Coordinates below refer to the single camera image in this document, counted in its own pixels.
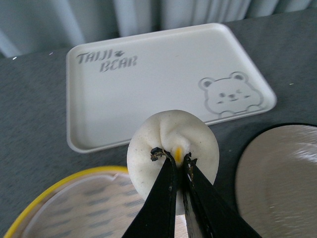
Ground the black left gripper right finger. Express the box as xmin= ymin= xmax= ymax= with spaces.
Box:
xmin=183 ymin=153 xmax=258 ymax=238

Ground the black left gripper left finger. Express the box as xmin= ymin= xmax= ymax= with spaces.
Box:
xmin=123 ymin=147 xmax=178 ymax=238

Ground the beige plate with black rim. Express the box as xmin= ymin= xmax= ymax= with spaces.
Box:
xmin=235 ymin=124 xmax=317 ymax=238

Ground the white steamed bun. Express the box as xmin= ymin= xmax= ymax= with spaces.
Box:
xmin=126 ymin=109 xmax=220 ymax=215

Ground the cream bear tray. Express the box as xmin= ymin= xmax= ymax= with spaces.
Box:
xmin=66 ymin=23 xmax=277 ymax=153

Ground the white steamer cloth liner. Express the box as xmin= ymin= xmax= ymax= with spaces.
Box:
xmin=20 ymin=173 xmax=187 ymax=238

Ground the yellow bamboo steamer basket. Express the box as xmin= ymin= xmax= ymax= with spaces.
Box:
xmin=3 ymin=165 xmax=187 ymax=238

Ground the grey curtain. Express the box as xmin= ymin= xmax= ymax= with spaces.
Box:
xmin=0 ymin=0 xmax=317 ymax=58

